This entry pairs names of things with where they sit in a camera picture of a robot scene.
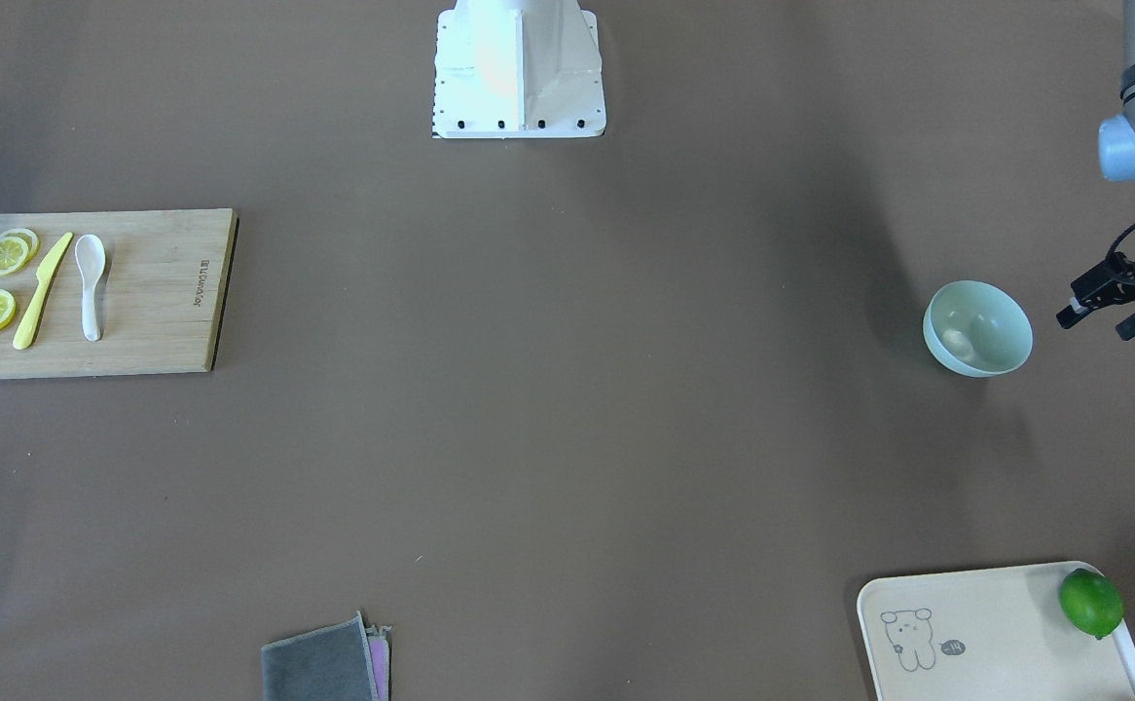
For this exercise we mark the mint green bowl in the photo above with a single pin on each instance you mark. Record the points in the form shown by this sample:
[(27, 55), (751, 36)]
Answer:
[(976, 330)]

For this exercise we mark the white ceramic spoon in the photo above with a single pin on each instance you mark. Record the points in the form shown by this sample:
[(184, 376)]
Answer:
[(90, 258)]

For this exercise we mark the green lime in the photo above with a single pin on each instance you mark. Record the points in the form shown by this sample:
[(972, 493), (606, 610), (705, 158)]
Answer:
[(1091, 603)]

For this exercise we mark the cream rabbit tray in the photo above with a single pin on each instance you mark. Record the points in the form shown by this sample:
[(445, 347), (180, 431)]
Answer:
[(990, 634)]

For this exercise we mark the grey folded cloth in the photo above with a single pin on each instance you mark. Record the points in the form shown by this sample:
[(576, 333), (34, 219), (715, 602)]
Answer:
[(347, 661)]

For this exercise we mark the bamboo cutting board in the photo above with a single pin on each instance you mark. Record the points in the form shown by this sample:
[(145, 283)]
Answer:
[(159, 304)]

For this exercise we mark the yellow plastic knife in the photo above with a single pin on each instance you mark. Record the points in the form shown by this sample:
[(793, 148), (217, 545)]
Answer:
[(44, 278)]

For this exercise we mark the upper lemon slice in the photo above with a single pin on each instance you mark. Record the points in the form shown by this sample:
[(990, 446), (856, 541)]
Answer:
[(15, 251)]

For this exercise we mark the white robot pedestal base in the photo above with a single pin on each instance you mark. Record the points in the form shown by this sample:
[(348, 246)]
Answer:
[(518, 70)]

